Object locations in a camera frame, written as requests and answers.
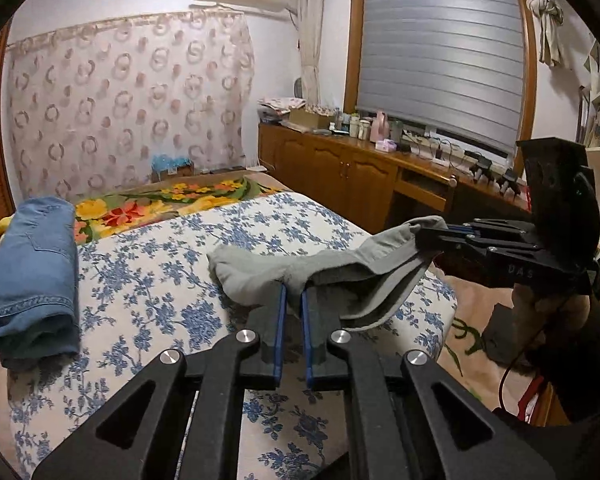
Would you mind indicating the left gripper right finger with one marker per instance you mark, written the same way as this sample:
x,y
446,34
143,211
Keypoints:
x,y
407,418

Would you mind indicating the brown wooden cabinet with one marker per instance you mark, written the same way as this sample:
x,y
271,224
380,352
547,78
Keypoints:
x,y
376,190

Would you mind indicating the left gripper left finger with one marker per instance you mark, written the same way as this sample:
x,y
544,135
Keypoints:
x,y
180,416

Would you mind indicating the grey pants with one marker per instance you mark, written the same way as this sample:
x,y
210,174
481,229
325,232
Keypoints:
x,y
365,285

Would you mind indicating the blue item on box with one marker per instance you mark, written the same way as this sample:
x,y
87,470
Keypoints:
x,y
170,165

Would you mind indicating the right hand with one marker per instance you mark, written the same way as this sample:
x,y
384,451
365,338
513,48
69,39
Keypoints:
x,y
549,328

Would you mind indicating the yellow plush toy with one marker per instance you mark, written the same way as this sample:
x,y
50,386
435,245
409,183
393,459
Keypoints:
x,y
4,224

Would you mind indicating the cardboard box on cabinet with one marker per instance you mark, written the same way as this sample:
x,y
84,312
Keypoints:
x,y
303,118

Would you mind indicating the beige tied curtain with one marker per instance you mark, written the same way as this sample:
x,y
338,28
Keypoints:
x,y
310,23

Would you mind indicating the folded blue jeans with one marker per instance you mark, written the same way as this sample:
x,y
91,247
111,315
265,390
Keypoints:
x,y
38,284

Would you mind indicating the blue floral white bedspread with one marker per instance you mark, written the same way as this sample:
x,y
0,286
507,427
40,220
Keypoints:
x,y
150,289

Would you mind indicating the pink bottle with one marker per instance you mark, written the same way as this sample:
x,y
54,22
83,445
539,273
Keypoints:
x,y
380,129

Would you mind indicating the grey window blind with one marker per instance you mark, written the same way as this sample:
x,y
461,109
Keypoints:
x,y
456,65

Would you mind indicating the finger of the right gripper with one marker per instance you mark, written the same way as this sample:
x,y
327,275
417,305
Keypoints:
x,y
500,262
495,229

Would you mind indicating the pink circle patterned curtain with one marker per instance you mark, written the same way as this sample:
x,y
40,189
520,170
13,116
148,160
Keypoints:
x,y
93,108

